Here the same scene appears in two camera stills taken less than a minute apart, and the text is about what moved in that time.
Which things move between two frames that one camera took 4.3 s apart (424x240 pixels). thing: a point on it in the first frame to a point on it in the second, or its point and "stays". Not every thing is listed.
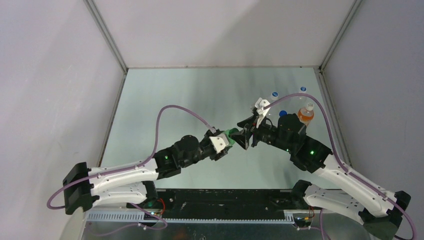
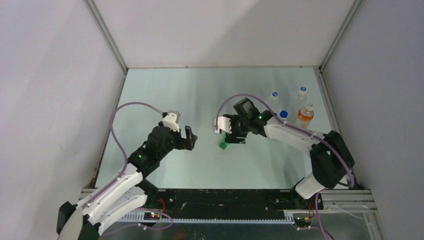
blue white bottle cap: x=274 y=96 stays
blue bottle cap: x=282 y=113 stays
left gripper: x=216 y=156 to x=187 y=143
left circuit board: x=147 y=217 stays
